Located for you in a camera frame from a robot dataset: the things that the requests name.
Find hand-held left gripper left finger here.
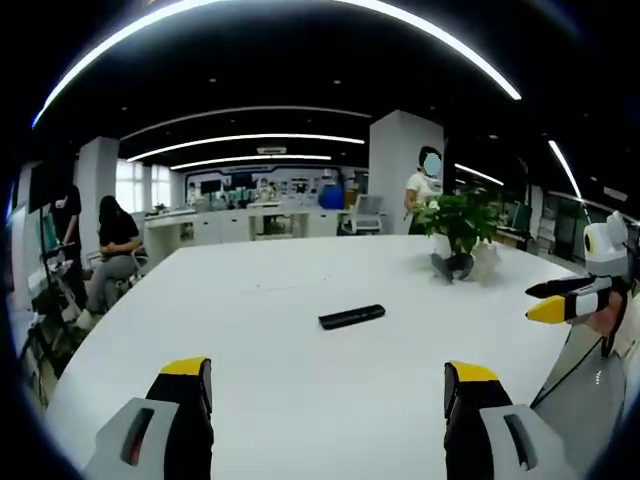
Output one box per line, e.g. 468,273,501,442
82,356,216,480

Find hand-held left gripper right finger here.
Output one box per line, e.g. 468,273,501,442
443,360,584,480

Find black remote control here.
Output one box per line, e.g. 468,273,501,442
318,303,387,331

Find person's right hand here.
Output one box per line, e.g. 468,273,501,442
588,295,625,346

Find white ceiling light strip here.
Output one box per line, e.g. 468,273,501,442
126,133,366,164
453,162,505,187
169,154,334,172
31,0,522,129
547,139,584,200

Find potted green plant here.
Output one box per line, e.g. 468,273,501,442
410,192,507,286

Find white office chair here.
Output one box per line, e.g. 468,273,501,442
338,194,387,236

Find long white counter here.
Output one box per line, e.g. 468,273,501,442
143,205,392,254

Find blue barrel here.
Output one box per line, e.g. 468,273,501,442
318,183,347,209

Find wall display board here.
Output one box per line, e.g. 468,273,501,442
183,165,349,206

